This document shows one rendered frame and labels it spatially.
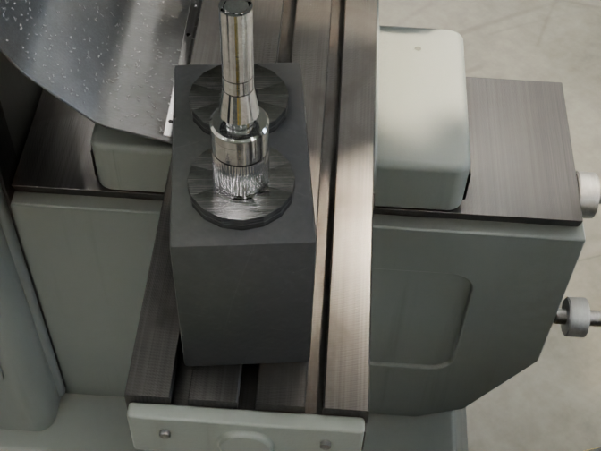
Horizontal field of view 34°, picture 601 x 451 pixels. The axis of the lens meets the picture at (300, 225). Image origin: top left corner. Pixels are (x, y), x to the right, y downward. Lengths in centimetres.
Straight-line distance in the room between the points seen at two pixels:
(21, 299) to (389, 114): 62
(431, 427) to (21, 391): 70
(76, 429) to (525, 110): 92
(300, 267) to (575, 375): 136
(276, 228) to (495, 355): 86
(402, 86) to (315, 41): 17
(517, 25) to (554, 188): 148
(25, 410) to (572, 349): 111
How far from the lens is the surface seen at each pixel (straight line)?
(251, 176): 80
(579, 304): 154
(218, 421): 94
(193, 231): 82
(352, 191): 109
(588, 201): 152
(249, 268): 83
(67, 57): 127
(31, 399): 175
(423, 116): 134
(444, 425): 179
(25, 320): 159
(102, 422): 179
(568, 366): 214
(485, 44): 277
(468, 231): 137
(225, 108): 76
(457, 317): 154
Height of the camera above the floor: 176
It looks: 51 degrees down
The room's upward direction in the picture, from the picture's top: 2 degrees clockwise
